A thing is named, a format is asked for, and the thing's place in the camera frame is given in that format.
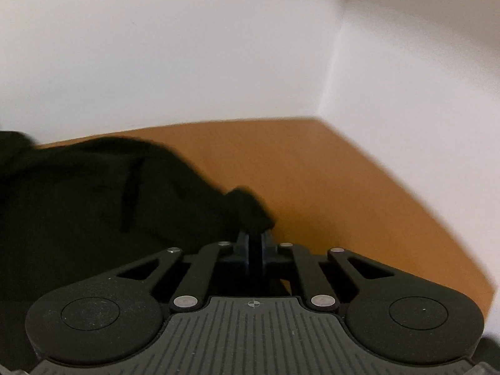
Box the black garment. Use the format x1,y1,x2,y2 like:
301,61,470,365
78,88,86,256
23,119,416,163
0,131,276,372

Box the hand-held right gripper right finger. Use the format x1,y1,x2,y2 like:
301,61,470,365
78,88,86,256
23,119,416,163
260,230,395,314

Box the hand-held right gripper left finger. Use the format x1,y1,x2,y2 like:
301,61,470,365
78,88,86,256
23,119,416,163
113,231,253,314

